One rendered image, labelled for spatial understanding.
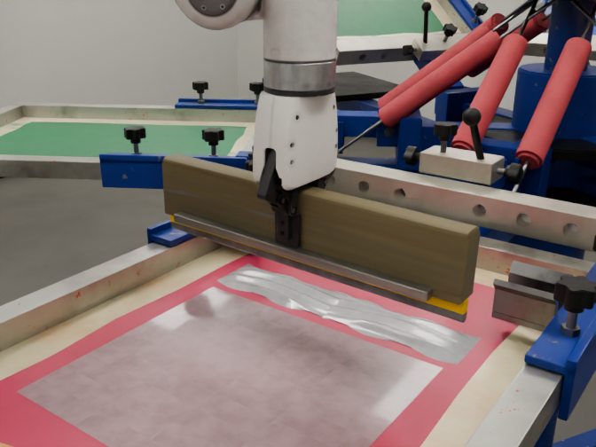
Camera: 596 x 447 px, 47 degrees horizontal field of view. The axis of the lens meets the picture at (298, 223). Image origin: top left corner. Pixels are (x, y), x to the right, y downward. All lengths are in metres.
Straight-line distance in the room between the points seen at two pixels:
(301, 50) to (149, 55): 5.05
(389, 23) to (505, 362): 1.60
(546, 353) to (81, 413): 0.47
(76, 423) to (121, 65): 4.92
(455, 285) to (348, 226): 0.13
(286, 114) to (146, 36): 5.02
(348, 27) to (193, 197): 1.41
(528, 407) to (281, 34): 0.42
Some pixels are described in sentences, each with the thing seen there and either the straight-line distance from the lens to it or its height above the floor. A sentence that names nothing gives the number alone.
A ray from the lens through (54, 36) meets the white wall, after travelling 5.16.
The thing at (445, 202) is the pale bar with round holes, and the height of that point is 1.02.
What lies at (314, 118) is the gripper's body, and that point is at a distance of 0.71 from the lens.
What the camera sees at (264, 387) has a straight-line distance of 0.73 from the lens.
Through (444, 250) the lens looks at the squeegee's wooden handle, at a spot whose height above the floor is 1.11.
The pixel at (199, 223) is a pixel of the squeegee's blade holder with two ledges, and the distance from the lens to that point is 0.83.
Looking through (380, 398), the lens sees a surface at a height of 0.96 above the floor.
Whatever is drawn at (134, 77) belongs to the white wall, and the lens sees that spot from 5.62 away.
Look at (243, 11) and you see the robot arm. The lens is 0.65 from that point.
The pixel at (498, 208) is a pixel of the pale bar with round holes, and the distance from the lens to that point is 1.06.
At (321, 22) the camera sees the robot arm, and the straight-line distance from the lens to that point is 0.68.
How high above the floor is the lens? 1.37
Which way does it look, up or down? 21 degrees down
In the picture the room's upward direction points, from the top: straight up
